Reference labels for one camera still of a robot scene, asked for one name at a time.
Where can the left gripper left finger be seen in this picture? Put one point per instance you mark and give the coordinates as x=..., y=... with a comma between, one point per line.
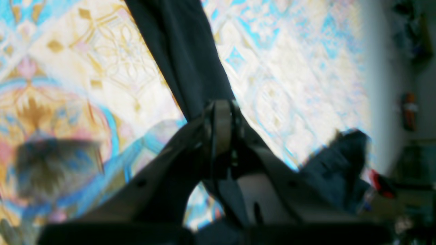
x=149, y=210

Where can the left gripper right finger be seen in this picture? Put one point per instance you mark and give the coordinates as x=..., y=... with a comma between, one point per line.
x=282, y=209

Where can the black t-shirt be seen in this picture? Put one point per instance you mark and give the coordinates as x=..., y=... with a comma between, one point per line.
x=178, y=34

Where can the patterned tablecloth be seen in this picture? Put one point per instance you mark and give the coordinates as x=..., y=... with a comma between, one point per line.
x=84, y=105

